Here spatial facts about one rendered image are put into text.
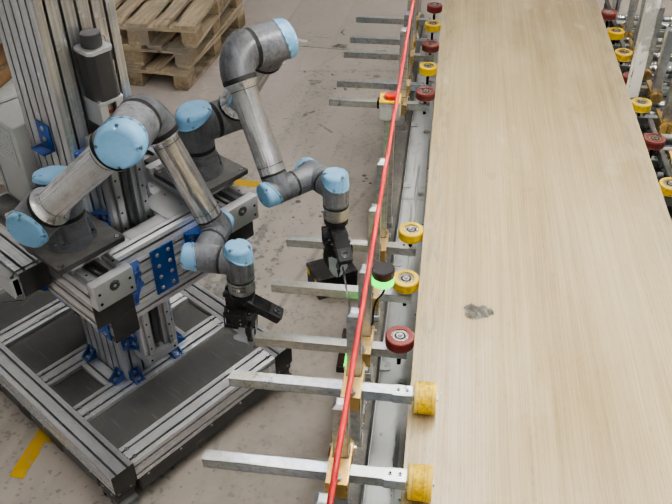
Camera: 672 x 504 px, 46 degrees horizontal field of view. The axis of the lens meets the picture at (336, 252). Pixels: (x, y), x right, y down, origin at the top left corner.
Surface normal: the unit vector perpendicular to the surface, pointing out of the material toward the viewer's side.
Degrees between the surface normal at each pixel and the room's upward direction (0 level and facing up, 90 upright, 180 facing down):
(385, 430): 0
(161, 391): 0
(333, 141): 0
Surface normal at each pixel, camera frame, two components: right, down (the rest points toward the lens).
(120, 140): -0.07, 0.54
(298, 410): -0.01, -0.79
